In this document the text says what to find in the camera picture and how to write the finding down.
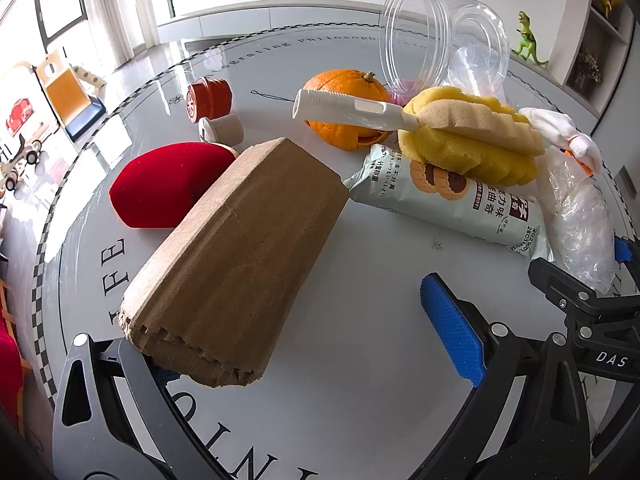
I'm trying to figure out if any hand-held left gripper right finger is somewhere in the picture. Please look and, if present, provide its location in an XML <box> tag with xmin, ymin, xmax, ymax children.
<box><xmin>419</xmin><ymin>272</ymin><xmax>592</xmax><ymax>480</ymax></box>

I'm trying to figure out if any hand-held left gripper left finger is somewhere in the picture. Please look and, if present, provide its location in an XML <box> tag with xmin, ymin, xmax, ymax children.
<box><xmin>51</xmin><ymin>332</ymin><xmax>236</xmax><ymax>480</ymax></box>

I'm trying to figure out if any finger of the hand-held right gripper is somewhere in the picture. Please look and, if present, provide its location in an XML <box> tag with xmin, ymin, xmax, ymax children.
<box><xmin>527</xmin><ymin>257</ymin><xmax>602</xmax><ymax>320</ymax></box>
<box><xmin>614</xmin><ymin>236</ymin><xmax>640</xmax><ymax>267</ymax></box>

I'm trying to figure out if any brown cardboard piece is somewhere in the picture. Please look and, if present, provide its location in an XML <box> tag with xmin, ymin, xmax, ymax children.
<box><xmin>117</xmin><ymin>137</ymin><xmax>348</xmax><ymax>388</ymax></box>

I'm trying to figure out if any orange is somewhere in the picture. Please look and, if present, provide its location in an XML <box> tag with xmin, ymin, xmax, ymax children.
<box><xmin>303</xmin><ymin>69</ymin><xmax>396</xmax><ymax>152</ymax></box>

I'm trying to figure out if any orange-red ribbed stopper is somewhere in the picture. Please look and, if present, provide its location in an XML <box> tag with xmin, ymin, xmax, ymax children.
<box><xmin>186</xmin><ymin>77</ymin><xmax>234</xmax><ymax>123</ymax></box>

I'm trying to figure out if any crumpled clear plastic bag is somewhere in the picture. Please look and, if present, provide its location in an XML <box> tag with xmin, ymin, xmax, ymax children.
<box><xmin>537</xmin><ymin>147</ymin><xmax>618</xmax><ymax>296</ymax></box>

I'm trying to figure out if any pale green cookie packet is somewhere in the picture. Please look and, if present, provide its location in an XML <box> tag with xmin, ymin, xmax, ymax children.
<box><xmin>342</xmin><ymin>142</ymin><xmax>556</xmax><ymax>263</ymax></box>

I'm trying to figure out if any bed with patterned blanket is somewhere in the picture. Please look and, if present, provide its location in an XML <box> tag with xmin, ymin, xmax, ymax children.
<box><xmin>0</xmin><ymin>280</ymin><xmax>26</xmax><ymax>436</ymax></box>

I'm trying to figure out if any white crumpled cloth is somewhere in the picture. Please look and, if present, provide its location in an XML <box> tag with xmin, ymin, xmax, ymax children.
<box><xmin>518</xmin><ymin>106</ymin><xmax>603</xmax><ymax>173</ymax></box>

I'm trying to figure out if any dried flower bunch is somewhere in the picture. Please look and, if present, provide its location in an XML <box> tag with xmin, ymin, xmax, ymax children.
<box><xmin>572</xmin><ymin>47</ymin><xmax>603</xmax><ymax>86</ymax></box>

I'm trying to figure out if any red velvet box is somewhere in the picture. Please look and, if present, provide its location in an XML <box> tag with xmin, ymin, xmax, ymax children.
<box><xmin>109</xmin><ymin>142</ymin><xmax>237</xmax><ymax>229</ymax></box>

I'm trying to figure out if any green toy dinosaur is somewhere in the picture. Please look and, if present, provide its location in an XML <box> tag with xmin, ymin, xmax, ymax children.
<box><xmin>511</xmin><ymin>10</ymin><xmax>549</xmax><ymax>67</ymax></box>

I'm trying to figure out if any small pink plastic item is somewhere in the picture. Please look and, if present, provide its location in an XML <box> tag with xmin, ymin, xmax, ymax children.
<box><xmin>387</xmin><ymin>80</ymin><xmax>416</xmax><ymax>107</ymax></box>

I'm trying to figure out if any wooden toy car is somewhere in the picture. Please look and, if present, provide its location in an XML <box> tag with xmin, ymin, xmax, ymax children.
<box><xmin>0</xmin><ymin>135</ymin><xmax>43</xmax><ymax>191</ymax></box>

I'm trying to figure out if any beige spool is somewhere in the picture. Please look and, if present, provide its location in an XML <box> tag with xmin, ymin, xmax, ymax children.
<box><xmin>198</xmin><ymin>113</ymin><xmax>245</xmax><ymax>145</ymax></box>

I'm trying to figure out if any clear plastic jar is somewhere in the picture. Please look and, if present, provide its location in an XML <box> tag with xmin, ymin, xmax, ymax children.
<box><xmin>378</xmin><ymin>0</ymin><xmax>511</xmax><ymax>98</ymax></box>

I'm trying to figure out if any white curtain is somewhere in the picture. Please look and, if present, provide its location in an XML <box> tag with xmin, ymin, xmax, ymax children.
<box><xmin>80</xmin><ymin>0</ymin><xmax>173</xmax><ymax>68</ymax></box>

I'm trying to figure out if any large window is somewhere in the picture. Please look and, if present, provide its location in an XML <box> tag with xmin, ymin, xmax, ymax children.
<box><xmin>32</xmin><ymin>0</ymin><xmax>86</xmax><ymax>46</ymax></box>

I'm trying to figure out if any yellow sponge brush white handle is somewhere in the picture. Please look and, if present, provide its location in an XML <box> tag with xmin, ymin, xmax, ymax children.
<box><xmin>292</xmin><ymin>85</ymin><xmax>546</xmax><ymax>189</ymax></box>

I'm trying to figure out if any white wall shelf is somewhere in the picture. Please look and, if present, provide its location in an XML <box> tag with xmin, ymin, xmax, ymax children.
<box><xmin>565</xmin><ymin>0</ymin><xmax>637</xmax><ymax>117</ymax></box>

